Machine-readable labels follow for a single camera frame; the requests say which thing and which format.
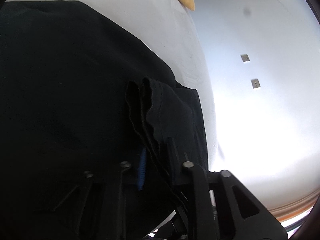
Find lower grey wall socket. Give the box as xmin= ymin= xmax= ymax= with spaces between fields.
xmin=251 ymin=79 xmax=260 ymax=89

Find upper grey wall socket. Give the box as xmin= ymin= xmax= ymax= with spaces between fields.
xmin=241 ymin=54 xmax=250 ymax=63

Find black denim pants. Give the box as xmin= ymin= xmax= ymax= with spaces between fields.
xmin=1 ymin=1 xmax=208 ymax=239

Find grey wall socket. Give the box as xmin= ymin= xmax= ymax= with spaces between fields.
xmin=251 ymin=79 xmax=260 ymax=89
xmin=241 ymin=54 xmax=250 ymax=63

